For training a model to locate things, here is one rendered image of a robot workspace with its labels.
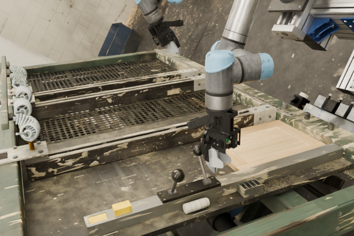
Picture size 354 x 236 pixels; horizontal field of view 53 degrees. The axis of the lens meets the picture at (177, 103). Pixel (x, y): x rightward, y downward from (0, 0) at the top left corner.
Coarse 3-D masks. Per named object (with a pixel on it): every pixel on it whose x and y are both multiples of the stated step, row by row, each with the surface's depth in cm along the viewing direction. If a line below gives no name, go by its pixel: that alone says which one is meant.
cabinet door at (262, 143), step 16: (256, 128) 154; (272, 128) 154; (288, 128) 153; (240, 144) 141; (256, 144) 141; (272, 144) 140; (288, 144) 140; (304, 144) 139; (320, 144) 138; (240, 160) 129; (256, 160) 129; (272, 160) 128
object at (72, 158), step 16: (240, 112) 158; (256, 112) 157; (272, 112) 161; (32, 128) 119; (160, 128) 144; (176, 128) 144; (240, 128) 156; (32, 144) 121; (96, 144) 133; (112, 144) 132; (128, 144) 135; (144, 144) 138; (160, 144) 141; (176, 144) 144; (0, 160) 116; (16, 160) 116; (32, 160) 121; (48, 160) 123; (64, 160) 126; (80, 160) 128; (96, 160) 131; (112, 160) 134; (32, 176) 122; (48, 176) 125
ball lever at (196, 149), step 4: (196, 144) 112; (200, 144) 112; (196, 148) 110; (200, 148) 110; (196, 152) 110; (200, 152) 110; (200, 156) 111; (200, 160) 111; (200, 164) 111; (204, 172) 111; (204, 176) 110; (204, 180) 110; (208, 180) 110; (204, 184) 109
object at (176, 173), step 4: (172, 172) 98; (176, 172) 97; (180, 172) 97; (172, 176) 97; (176, 176) 97; (180, 176) 97; (184, 176) 98; (176, 180) 97; (180, 180) 97; (172, 188) 103; (168, 192) 105; (172, 192) 105; (176, 192) 106
